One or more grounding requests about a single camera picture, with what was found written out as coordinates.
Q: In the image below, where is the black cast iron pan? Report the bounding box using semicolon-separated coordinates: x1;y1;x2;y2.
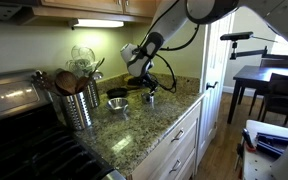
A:
106;86;142;100

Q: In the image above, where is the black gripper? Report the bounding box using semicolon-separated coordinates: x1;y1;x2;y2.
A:
142;73;159;96

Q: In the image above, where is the wide shallow steel bowl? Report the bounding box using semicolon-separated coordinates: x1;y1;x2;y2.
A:
104;97;131;115

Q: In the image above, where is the white drawer cabinet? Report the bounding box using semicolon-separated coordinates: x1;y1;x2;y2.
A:
127;96;203;180

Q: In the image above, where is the white robot platform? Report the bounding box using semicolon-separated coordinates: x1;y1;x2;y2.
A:
242;119;288;180

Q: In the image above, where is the large steel utensil holder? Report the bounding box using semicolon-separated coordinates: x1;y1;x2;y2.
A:
61;89;94;132

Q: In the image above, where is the black bar clamp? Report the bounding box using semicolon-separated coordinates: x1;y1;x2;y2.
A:
235;128;258;171

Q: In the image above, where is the dark wooden chair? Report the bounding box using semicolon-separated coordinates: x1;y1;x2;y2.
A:
248;58;288;117
259;72;288;126

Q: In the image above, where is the large wooden spoon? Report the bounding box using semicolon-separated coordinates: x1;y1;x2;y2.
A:
54;70;79;97

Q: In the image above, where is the small wooden spoon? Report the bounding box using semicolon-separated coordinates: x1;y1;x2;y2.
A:
75;75;91;94

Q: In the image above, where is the bright window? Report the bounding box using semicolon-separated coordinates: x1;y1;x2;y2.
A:
270;33;288;57

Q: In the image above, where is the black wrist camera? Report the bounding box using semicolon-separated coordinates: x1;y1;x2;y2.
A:
127;76;146;87

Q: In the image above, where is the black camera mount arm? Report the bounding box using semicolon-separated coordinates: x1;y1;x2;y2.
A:
229;40;288;63

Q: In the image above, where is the black door handle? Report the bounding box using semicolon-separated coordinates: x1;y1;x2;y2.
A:
205;81;220;91

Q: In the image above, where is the white panel door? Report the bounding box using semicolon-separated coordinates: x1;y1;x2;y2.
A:
194;12;236;169

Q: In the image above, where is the dark wooden dining table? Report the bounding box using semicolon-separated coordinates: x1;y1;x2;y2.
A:
226;64;288;125

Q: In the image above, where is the steel drawer handle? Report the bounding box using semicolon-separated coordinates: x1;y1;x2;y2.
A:
170;129;186;144
168;159;182;174

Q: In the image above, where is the wooden upper cabinet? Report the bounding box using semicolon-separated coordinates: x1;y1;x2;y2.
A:
17;0;162;24

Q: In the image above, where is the under-cabinet light strip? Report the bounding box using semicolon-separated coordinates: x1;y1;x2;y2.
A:
73;18;125;29

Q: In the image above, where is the dark slotted spatula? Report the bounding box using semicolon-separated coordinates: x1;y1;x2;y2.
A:
30;69;55;93

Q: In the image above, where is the black stereo camera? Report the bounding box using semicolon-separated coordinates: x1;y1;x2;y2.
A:
219;31;254;42

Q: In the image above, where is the small steel utensil holder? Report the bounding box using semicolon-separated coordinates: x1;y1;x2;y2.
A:
85;78;102;109

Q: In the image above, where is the steel ladle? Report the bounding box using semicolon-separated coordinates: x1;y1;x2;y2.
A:
91;70;104;82

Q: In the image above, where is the stainless steel gas stove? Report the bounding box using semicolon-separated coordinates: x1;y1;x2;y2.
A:
0;68;127;180

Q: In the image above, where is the wire skimmer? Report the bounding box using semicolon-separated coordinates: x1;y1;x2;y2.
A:
65;59;92;78

